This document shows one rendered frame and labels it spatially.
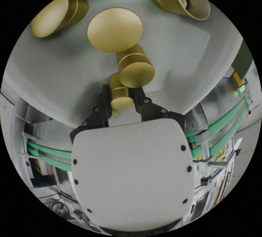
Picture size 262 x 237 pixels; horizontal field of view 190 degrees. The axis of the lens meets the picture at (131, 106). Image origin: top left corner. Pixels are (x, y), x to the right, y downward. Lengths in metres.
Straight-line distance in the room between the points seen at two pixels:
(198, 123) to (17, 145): 0.84
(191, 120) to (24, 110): 0.85
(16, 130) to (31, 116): 0.20
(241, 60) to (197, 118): 0.30
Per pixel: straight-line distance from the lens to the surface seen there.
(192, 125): 0.18
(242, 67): 0.39
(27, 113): 0.76
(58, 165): 0.41
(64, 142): 0.33
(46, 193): 0.88
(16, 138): 0.72
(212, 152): 0.23
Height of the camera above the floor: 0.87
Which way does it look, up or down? 26 degrees down
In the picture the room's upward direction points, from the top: 169 degrees clockwise
